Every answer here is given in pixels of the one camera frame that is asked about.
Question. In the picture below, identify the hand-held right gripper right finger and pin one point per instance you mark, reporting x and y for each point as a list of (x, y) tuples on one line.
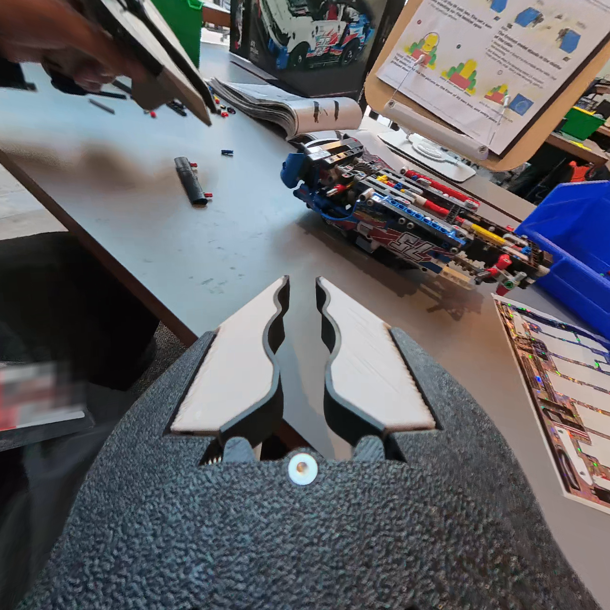
[(376, 381)]

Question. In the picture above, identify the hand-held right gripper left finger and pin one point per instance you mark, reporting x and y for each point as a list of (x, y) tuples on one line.
[(228, 381)]

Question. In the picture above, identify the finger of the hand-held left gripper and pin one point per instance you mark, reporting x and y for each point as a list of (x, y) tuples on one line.
[(181, 57), (143, 52)]

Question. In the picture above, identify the pile of small toy bricks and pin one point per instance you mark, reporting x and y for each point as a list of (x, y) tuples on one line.
[(221, 110)]

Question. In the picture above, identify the instruction booklet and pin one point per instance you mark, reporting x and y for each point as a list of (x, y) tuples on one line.
[(286, 107)]

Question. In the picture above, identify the long black toy connector assembly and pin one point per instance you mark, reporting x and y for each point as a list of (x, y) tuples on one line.
[(190, 181)]

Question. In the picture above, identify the partly built toy car model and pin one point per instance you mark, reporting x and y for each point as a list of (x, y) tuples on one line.
[(405, 224)]

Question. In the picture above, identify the wood-edged office desk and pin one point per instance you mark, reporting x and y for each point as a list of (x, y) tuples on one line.
[(576, 145)]

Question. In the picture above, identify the person's left hand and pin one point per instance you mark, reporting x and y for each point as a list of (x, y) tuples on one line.
[(47, 33)]

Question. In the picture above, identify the green plastic bin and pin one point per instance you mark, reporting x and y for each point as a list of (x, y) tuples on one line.
[(181, 28), (581, 123)]

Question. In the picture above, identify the black toy car set box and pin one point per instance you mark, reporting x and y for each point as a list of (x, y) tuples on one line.
[(309, 47)]

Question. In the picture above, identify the person's lap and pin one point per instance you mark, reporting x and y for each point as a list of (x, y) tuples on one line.
[(71, 286)]

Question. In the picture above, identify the shiny sticker sheet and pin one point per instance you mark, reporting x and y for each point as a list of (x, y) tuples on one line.
[(562, 395)]

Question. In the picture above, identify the wooden document stand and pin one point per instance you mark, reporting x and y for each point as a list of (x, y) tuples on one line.
[(381, 90)]

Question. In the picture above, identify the blue plastic bin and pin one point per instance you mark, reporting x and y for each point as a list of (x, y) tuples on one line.
[(572, 228)]

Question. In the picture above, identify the printed instruction sheet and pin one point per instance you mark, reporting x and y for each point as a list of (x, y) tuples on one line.
[(476, 62)]

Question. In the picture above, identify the orange object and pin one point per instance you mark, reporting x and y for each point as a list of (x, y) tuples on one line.
[(588, 171)]

